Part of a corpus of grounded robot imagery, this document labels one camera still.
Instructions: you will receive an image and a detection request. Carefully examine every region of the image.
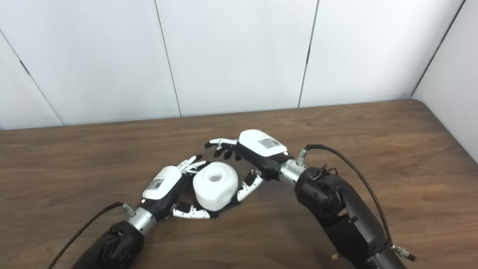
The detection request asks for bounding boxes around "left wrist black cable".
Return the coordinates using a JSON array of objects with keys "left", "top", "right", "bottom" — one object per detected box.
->
[{"left": 47, "top": 202, "right": 136, "bottom": 269}]

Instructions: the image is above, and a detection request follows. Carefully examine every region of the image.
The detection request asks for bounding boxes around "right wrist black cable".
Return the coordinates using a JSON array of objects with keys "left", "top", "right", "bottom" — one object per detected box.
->
[{"left": 297, "top": 144, "right": 417, "bottom": 262}]

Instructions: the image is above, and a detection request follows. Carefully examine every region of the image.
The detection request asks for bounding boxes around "round white piece with holes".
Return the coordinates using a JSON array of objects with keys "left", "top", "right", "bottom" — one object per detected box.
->
[{"left": 193, "top": 162, "right": 239, "bottom": 210}]

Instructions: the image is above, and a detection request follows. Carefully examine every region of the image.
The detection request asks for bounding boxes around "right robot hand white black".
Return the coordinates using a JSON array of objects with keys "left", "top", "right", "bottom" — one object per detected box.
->
[{"left": 204, "top": 129, "right": 307, "bottom": 202}]

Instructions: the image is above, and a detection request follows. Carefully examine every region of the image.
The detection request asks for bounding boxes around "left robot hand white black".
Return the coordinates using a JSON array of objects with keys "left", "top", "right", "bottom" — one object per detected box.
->
[{"left": 127, "top": 155, "right": 221, "bottom": 235}]

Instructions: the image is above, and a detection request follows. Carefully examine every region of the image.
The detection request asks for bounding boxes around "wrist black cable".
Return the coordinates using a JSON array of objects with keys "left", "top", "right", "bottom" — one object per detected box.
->
[
  {"left": 297, "top": 144, "right": 417, "bottom": 262},
  {"left": 47, "top": 202, "right": 136, "bottom": 269}
]

